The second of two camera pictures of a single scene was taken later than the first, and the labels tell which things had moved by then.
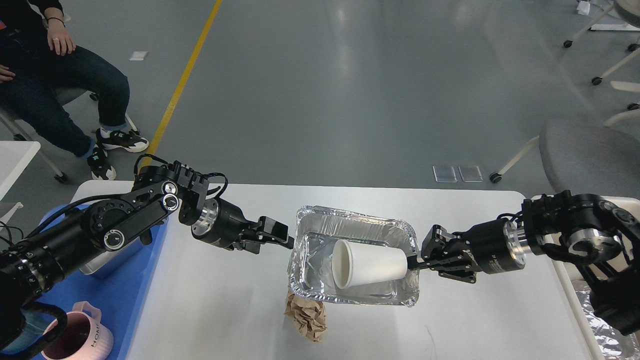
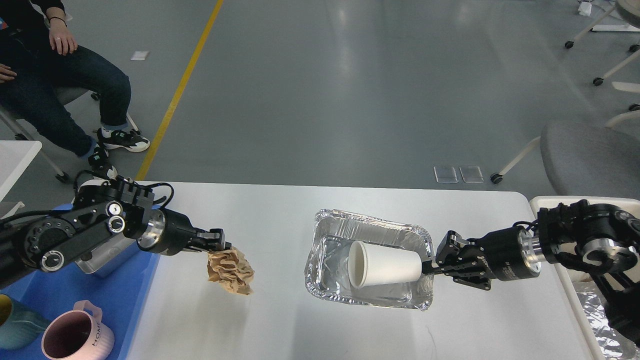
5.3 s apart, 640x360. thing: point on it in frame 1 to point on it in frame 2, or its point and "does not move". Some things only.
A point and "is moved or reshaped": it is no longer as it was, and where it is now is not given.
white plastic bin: [607, 342] does not move
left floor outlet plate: [444, 174] does not move
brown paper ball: [309, 316] to [232, 269]
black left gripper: [222, 224] to [168, 231]
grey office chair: [587, 158] does not move
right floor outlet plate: [470, 173] does not move
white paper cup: [355, 263] is moved or reshaped
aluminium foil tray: [317, 229] is moved or reshaped
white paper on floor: [138, 55] does not move
